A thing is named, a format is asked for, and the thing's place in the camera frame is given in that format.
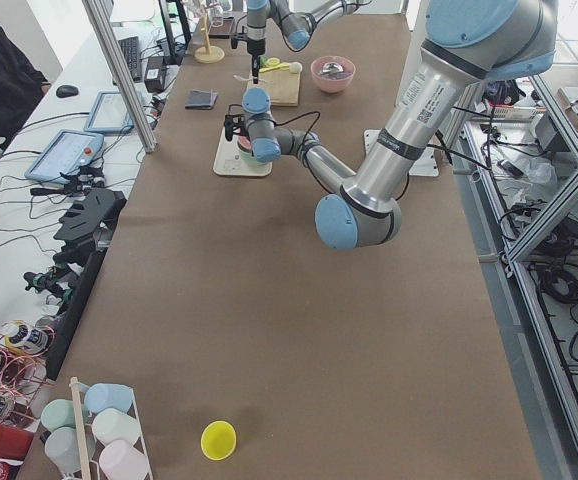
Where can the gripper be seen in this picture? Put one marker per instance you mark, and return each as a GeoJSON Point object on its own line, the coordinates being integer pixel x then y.
{"type": "Point", "coordinates": [243, 126]}
{"type": "Point", "coordinates": [255, 46]}

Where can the white ceramic spoon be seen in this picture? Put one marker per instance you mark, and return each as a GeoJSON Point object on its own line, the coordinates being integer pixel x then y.
{"type": "Point", "coordinates": [242, 79]}

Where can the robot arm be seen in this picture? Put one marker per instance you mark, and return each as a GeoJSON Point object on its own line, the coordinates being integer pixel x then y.
{"type": "Point", "coordinates": [296, 28]}
{"type": "Point", "coordinates": [466, 42]}

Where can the large pink bowl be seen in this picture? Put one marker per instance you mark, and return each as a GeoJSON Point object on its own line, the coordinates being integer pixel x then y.
{"type": "Point", "coordinates": [329, 84]}

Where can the yellow plastic knife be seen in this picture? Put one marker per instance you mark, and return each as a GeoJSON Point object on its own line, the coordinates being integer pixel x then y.
{"type": "Point", "coordinates": [281, 66]}

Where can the cream rabbit tray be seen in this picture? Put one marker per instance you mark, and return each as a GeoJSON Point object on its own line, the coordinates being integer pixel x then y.
{"type": "Point", "coordinates": [227, 161]}

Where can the folded grey cloth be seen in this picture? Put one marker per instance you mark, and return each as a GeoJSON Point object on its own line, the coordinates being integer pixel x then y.
{"type": "Point", "coordinates": [201, 100]}

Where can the white garlic half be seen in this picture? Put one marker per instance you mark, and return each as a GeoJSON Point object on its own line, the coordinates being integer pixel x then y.
{"type": "Point", "coordinates": [295, 67]}

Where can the wooden cutting board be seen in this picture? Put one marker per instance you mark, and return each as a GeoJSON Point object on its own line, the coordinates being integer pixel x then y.
{"type": "Point", "coordinates": [282, 86]}

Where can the wooden mug tree stand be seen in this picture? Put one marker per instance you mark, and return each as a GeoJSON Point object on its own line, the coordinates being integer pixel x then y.
{"type": "Point", "coordinates": [210, 13]}

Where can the metal ice scoop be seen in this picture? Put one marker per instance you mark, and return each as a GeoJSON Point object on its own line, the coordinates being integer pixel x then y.
{"type": "Point", "coordinates": [331, 69]}

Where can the black keyboard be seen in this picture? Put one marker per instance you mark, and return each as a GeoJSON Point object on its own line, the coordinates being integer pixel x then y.
{"type": "Point", "coordinates": [130, 49]}

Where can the blue teach pendant tablet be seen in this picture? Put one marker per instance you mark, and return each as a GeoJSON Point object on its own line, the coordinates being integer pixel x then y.
{"type": "Point", "coordinates": [65, 154]}

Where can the black computer mouse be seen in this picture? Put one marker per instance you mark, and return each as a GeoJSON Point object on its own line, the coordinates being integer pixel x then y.
{"type": "Point", "coordinates": [66, 91]}

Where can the black tool holder rack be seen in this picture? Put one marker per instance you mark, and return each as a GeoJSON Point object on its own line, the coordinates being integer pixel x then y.
{"type": "Point", "coordinates": [100, 207]}

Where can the blue cup on rack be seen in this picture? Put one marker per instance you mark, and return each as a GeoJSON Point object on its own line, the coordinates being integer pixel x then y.
{"type": "Point", "coordinates": [101, 396]}

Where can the yellow cup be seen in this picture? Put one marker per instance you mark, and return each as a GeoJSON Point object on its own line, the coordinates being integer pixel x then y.
{"type": "Point", "coordinates": [218, 440]}

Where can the white cup on rack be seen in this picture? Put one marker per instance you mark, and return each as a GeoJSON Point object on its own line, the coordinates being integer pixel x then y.
{"type": "Point", "coordinates": [111, 425]}

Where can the mint cup on rack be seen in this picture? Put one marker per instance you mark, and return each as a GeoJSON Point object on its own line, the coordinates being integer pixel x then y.
{"type": "Point", "coordinates": [58, 413]}

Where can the white cup rack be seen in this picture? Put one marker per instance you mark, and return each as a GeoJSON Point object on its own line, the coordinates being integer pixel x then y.
{"type": "Point", "coordinates": [95, 447]}

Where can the pink cup on rack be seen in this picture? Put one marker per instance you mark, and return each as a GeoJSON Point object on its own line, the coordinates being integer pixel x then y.
{"type": "Point", "coordinates": [120, 460]}

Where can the grey cup on rack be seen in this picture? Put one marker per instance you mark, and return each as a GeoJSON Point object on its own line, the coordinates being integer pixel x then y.
{"type": "Point", "coordinates": [61, 447]}

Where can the wooden rack stick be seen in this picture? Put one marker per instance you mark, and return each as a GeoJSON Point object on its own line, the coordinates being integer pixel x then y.
{"type": "Point", "coordinates": [83, 454]}

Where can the aluminium frame post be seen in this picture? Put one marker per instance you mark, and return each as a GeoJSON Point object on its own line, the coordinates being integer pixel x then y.
{"type": "Point", "coordinates": [99, 20]}

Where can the copper wire can rack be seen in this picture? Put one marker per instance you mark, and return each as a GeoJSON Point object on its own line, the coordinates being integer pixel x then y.
{"type": "Point", "coordinates": [23, 374]}

